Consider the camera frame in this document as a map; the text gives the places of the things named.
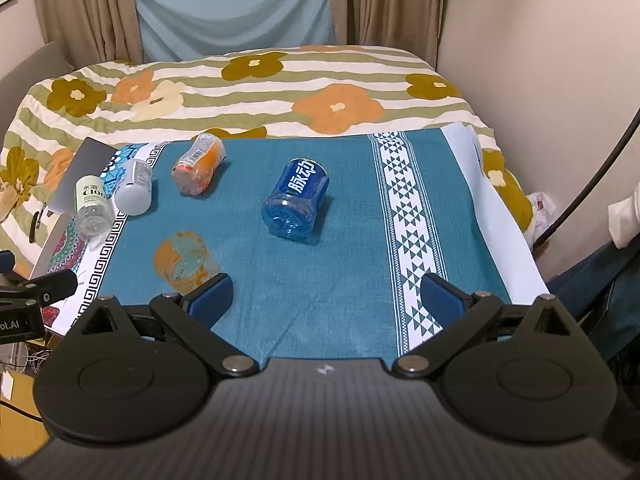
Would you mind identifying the teal patterned tablecloth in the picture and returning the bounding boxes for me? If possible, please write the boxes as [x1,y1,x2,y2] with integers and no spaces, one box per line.
[92,125,551,361]

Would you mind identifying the white plastic bag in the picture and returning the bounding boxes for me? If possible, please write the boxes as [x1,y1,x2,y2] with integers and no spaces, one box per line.
[525,191,557,241]

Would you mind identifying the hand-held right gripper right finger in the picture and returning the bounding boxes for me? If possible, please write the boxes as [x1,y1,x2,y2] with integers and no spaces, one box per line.
[392,272,576,379]

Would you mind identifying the person's leg in jeans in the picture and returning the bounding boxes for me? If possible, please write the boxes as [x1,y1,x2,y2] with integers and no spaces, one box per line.
[547,242,640,361]

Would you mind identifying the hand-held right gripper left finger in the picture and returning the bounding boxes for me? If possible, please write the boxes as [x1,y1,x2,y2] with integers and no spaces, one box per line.
[75,273,259,379]

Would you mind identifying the white grey plastic bottle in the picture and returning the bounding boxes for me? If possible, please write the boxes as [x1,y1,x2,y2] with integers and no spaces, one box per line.
[114,158,154,217]

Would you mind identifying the blue plastic bottle cup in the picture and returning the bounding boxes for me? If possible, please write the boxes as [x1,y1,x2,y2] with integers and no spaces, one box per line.
[261,157,331,241]

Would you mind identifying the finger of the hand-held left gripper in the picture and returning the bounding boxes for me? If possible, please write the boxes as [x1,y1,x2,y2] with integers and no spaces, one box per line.
[27,269,79,308]

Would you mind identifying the orange label plastic bottle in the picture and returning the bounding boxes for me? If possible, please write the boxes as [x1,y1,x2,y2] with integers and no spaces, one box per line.
[171,132,228,197]

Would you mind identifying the person's white sleeve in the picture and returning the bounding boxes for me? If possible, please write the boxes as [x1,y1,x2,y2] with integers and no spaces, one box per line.
[607,195,640,250]

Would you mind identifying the grey laptop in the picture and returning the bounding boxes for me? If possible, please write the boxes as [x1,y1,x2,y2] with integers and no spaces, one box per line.
[50,136,118,213]

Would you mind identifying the light blue curtain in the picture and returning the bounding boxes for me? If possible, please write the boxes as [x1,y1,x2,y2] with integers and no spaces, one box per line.
[129,0,337,63]

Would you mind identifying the orange transparent cup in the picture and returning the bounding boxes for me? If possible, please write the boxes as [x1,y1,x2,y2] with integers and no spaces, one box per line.
[154,231,222,296]

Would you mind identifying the grey sofa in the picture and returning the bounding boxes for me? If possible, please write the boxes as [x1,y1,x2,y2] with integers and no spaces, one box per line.
[0,40,76,126]

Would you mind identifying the clear bottle with green label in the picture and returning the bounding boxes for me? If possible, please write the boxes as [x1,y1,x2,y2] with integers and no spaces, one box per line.
[75,175,115,238]

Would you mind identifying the floral striped blanket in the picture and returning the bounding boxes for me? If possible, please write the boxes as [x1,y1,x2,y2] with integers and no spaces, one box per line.
[0,45,536,281]

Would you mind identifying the black cable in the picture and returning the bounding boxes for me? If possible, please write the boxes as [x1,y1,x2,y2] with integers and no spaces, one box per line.
[530,107,640,252]

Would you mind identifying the patterned white cloth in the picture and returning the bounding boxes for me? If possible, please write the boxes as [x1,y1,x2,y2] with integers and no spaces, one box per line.
[30,142,168,333]

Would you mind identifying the beige curtain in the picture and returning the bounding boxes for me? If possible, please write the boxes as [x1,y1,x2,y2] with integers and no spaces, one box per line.
[27,0,143,68]
[327,0,453,72]

